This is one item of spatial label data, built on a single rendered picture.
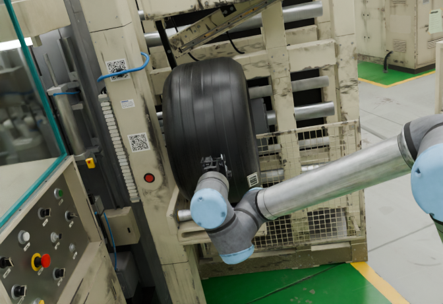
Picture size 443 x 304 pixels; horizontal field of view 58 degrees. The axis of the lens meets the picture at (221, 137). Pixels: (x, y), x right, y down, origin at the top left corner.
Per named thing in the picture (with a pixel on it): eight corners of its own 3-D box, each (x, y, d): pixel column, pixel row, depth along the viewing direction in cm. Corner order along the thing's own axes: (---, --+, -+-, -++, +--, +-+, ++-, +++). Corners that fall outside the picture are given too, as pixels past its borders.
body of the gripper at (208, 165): (225, 153, 124) (223, 167, 112) (230, 178, 126) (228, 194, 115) (201, 156, 125) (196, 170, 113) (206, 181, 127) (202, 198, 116)
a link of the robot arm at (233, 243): (265, 239, 109) (244, 202, 107) (246, 269, 101) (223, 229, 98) (238, 241, 115) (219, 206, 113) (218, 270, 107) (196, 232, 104)
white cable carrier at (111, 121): (131, 202, 168) (97, 95, 150) (134, 196, 173) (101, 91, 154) (142, 201, 167) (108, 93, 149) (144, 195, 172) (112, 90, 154)
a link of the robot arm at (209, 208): (200, 237, 100) (181, 204, 98) (206, 214, 112) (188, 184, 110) (234, 223, 98) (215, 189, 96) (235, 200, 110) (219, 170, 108)
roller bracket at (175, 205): (171, 235, 159) (165, 215, 155) (184, 184, 195) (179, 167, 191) (179, 234, 158) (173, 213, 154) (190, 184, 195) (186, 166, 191)
